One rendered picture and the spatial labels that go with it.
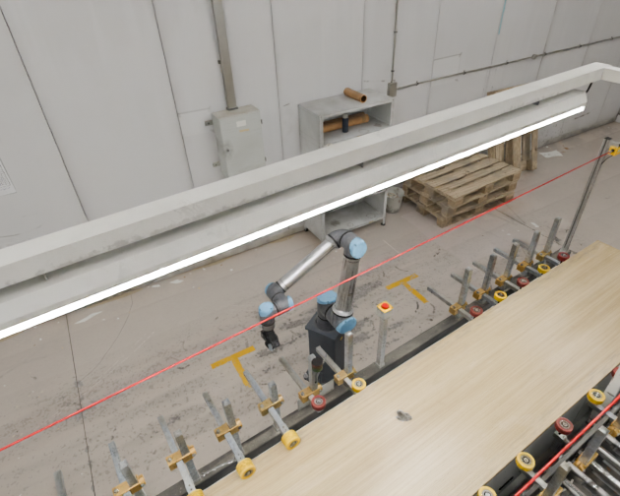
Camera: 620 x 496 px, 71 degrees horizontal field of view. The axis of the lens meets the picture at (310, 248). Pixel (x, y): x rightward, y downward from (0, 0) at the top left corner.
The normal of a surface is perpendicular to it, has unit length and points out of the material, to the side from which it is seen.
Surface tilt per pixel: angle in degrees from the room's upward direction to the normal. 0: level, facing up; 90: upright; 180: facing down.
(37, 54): 90
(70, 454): 0
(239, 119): 90
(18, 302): 61
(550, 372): 0
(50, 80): 90
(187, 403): 0
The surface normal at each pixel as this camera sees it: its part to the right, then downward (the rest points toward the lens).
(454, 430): -0.04, -0.80
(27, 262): 0.55, 0.48
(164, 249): 0.47, 0.03
